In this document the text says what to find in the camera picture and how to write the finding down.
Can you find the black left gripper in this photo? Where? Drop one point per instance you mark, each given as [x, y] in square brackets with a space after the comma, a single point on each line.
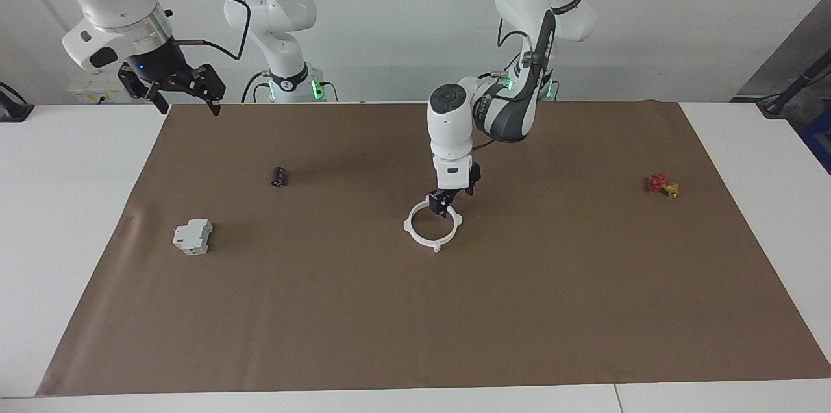
[474, 173]

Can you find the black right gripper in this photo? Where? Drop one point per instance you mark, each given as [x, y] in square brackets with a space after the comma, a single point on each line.
[159, 69]

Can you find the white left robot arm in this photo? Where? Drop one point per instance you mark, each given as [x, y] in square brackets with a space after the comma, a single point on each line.
[448, 121]

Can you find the white power strip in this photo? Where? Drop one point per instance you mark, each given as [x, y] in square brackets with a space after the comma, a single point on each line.
[84, 96]

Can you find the black cylindrical capacitor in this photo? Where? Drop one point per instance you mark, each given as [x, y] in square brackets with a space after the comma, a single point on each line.
[280, 176]

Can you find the brown paper mat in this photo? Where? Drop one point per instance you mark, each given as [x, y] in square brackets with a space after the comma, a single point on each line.
[415, 309]

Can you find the grey circuit breaker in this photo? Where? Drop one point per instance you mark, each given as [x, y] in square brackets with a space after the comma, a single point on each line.
[191, 237]

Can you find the black clamp base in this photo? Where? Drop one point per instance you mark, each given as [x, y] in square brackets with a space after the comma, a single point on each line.
[13, 111]

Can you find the red and yellow valve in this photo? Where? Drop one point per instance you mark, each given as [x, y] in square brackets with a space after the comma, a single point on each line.
[657, 183]

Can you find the black stand with pole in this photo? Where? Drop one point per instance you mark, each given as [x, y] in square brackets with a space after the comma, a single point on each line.
[772, 106]

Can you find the blue crate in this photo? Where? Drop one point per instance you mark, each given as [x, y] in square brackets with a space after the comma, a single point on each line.
[821, 140]

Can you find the dark grey panel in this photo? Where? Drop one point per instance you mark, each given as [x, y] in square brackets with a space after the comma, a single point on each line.
[811, 43]

